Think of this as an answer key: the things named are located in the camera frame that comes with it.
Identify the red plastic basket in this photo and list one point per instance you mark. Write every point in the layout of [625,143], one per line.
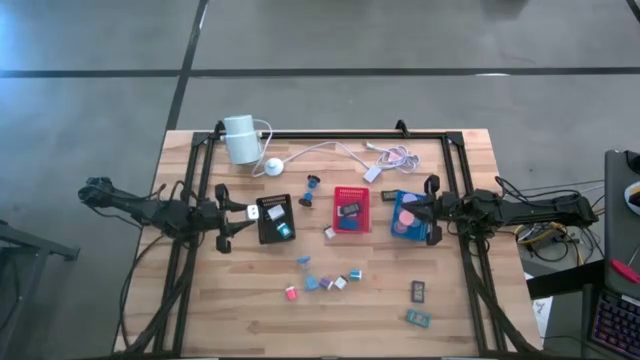
[362,197]

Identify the black clamp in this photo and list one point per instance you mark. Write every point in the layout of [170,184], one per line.
[401,126]
[218,126]

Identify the white paper sheet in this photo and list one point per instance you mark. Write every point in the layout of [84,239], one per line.
[542,310]

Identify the pink lid clear jar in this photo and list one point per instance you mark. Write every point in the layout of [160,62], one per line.
[406,219]

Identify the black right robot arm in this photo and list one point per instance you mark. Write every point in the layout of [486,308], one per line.
[530,212]

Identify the dark digital display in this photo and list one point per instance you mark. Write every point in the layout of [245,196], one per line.
[390,195]
[350,208]
[418,291]

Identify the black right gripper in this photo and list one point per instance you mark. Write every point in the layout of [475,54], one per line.
[447,211]

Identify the white wall charger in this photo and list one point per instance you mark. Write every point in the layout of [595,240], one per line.
[341,282]
[329,232]
[275,212]
[252,212]

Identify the blue rectangular box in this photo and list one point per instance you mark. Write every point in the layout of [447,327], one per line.
[348,224]

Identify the black aluminium frame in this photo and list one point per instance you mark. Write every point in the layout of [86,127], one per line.
[325,135]

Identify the teal wall charger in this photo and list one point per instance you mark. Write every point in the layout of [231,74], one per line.
[284,230]
[355,274]

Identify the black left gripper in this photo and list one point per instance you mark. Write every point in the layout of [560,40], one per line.
[215,217]

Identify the light blue round disc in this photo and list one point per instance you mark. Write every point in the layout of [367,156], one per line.
[311,283]

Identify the blue sand timer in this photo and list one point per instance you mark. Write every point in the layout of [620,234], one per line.
[310,190]

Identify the black keyboard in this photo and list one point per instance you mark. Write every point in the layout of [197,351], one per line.
[617,325]

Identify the white and yellow roll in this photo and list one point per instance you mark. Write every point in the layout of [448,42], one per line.
[634,197]

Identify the grey metal table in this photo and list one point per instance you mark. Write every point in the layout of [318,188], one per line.
[30,250]

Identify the white power adapter brick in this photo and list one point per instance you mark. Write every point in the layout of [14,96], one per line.
[372,174]

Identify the black plastic basket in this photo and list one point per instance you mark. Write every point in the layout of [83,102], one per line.
[267,235]

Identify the blue plastic basket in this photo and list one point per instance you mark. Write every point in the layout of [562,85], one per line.
[421,236]

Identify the teal digital display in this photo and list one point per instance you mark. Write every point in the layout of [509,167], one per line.
[418,318]

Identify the white round puck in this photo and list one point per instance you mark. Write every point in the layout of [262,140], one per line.
[273,166]

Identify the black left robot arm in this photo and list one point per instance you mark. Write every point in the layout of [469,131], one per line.
[135,210]

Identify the purple wall charger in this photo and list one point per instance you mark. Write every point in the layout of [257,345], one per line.
[326,283]

